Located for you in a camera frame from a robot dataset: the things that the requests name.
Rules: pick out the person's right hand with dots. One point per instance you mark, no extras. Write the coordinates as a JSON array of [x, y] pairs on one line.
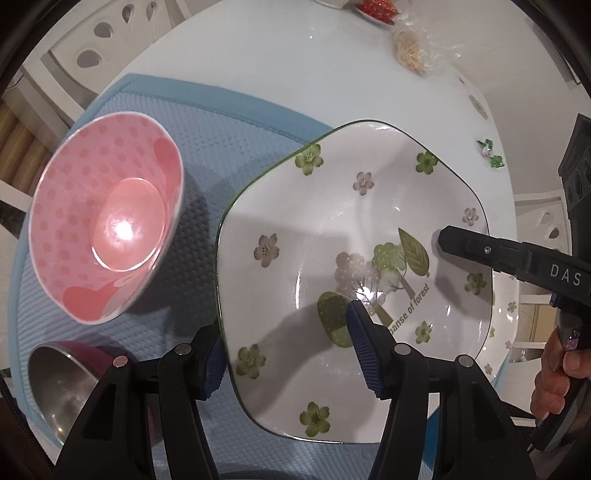
[[549, 369]]

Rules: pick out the blue textured mat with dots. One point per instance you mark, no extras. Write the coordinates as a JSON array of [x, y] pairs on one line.
[[231, 152]]

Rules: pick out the pink polka dot bowl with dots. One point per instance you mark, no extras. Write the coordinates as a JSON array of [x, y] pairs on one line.
[[92, 194]]

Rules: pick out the white floral plate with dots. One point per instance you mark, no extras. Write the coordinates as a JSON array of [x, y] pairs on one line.
[[503, 323], [323, 221]]

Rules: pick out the white chair with teardrop holes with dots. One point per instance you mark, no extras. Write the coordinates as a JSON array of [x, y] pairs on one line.
[[531, 207], [138, 27]]

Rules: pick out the red saucer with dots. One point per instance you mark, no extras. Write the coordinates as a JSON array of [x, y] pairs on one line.
[[385, 19]]

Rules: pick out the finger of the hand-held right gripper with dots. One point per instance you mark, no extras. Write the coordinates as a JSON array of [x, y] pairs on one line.
[[485, 251]]

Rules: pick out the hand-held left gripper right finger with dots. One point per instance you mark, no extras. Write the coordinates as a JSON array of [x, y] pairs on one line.
[[364, 341]]

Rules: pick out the beige striped curtain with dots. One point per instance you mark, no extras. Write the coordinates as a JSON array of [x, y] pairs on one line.
[[18, 143]]

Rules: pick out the steel bowl with pink outside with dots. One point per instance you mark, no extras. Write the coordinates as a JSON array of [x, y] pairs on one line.
[[60, 392]]

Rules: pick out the clear plastic snack bag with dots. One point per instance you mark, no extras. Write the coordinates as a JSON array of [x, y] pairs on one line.
[[408, 46]]

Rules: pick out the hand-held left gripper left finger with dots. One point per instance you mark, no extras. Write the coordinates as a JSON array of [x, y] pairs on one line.
[[212, 364]]

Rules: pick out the red lidded cup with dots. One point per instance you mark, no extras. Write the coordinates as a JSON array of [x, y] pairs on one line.
[[376, 7]]

